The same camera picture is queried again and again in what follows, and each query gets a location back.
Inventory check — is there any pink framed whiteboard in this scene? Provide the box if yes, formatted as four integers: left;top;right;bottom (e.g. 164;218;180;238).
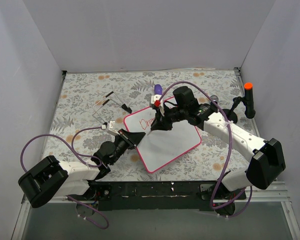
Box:
123;107;202;174

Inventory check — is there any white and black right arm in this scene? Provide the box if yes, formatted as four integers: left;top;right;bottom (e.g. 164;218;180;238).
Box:
150;86;286;199

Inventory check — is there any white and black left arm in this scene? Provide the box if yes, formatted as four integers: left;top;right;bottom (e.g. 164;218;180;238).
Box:
18;129;146;208

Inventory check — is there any black microphone with grey head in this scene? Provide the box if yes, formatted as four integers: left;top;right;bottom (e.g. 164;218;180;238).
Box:
210;95;219;103

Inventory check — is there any floral patterned table mat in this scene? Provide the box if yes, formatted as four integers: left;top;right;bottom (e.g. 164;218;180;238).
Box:
43;69;248;182

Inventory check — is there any black stick with orange tip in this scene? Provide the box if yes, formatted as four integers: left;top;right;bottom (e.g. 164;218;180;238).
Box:
226;82;256;123

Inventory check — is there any white wire whiteboard stand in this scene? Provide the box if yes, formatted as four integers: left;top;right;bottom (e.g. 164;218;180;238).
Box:
92;91;133;128

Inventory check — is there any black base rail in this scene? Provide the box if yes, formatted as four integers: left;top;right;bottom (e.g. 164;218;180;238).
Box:
67;181;231;212

